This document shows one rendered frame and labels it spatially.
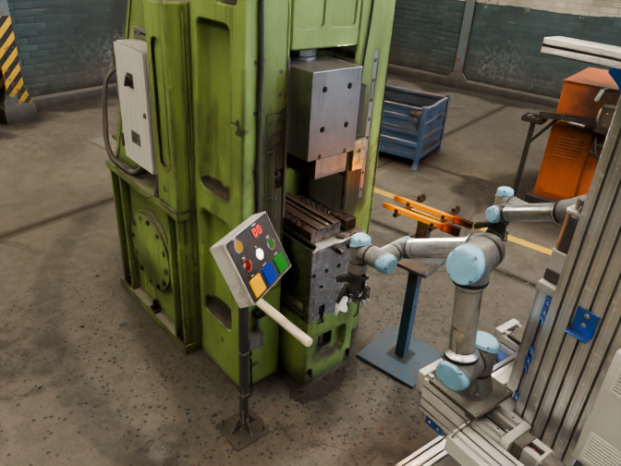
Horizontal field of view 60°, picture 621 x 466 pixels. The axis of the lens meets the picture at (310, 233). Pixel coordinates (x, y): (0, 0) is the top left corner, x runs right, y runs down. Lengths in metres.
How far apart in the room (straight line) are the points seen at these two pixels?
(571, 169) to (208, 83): 3.99
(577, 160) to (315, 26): 3.72
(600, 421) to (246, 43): 1.84
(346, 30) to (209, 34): 0.62
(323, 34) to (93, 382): 2.23
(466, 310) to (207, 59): 1.61
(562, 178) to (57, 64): 6.45
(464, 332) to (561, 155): 4.06
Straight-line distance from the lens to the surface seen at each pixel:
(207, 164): 2.78
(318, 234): 2.70
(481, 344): 2.01
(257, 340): 2.92
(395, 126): 6.30
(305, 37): 2.47
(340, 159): 2.61
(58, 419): 3.23
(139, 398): 3.22
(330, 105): 2.46
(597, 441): 2.08
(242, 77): 2.32
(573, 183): 5.81
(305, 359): 3.06
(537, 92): 10.00
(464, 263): 1.71
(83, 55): 8.52
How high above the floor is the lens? 2.26
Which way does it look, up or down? 29 degrees down
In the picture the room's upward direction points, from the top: 4 degrees clockwise
